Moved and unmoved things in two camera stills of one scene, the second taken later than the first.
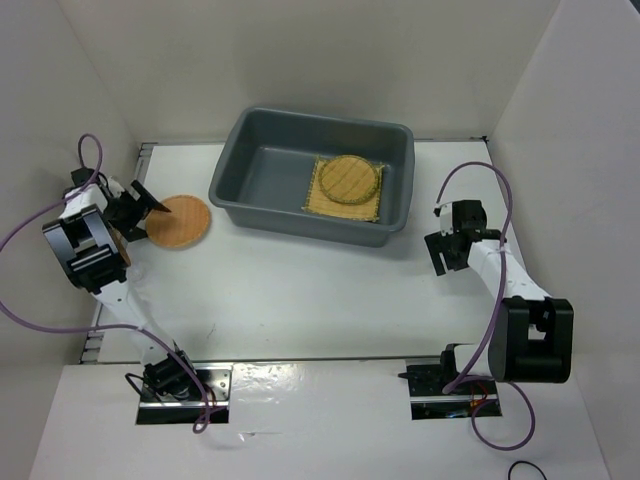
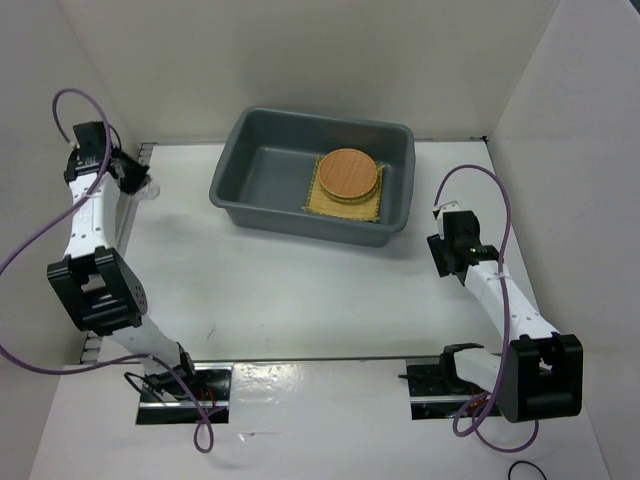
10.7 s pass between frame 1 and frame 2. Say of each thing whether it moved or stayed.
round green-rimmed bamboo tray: stayed
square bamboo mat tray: stayed
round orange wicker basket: moved
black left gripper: moved
